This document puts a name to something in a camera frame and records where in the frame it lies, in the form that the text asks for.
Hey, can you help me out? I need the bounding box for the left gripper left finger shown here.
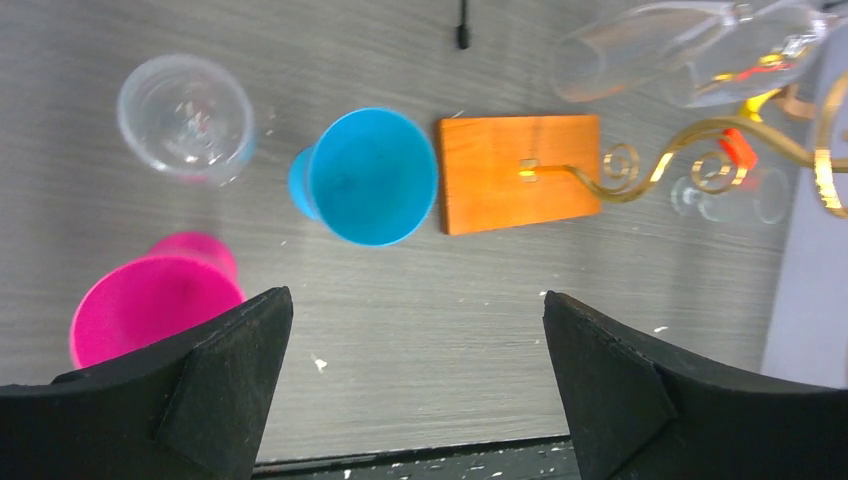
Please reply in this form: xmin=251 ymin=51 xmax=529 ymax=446
xmin=1 ymin=287 xmax=293 ymax=479

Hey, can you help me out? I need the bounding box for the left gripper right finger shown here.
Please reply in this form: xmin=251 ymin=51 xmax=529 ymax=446
xmin=543 ymin=292 xmax=847 ymax=479

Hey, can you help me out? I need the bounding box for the pink wine glass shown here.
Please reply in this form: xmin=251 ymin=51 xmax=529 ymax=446
xmin=68 ymin=231 xmax=246 ymax=369

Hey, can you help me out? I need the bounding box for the blue wine glass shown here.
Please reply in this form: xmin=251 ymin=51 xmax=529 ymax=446
xmin=287 ymin=107 xmax=439 ymax=247

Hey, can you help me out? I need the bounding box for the clear front wine glass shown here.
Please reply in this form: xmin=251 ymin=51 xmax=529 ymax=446
xmin=116 ymin=54 xmax=256 ymax=187

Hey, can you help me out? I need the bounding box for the clear wine glass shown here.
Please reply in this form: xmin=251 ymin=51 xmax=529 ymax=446
xmin=660 ymin=1 xmax=847 ymax=108
xmin=549 ymin=0 xmax=750 ymax=104
xmin=116 ymin=54 xmax=256 ymax=187

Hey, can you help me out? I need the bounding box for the orange wooden block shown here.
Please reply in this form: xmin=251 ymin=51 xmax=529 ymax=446
xmin=718 ymin=128 xmax=758 ymax=170

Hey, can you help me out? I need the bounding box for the brown wooden arch block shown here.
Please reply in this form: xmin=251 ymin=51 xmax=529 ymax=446
xmin=773 ymin=83 xmax=816 ymax=121

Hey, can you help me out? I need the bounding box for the small black tripod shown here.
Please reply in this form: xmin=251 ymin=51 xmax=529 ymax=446
xmin=455 ymin=0 xmax=471 ymax=50

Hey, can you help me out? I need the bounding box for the gold wire glass rack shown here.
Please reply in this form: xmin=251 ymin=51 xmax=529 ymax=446
xmin=435 ymin=69 xmax=848 ymax=238

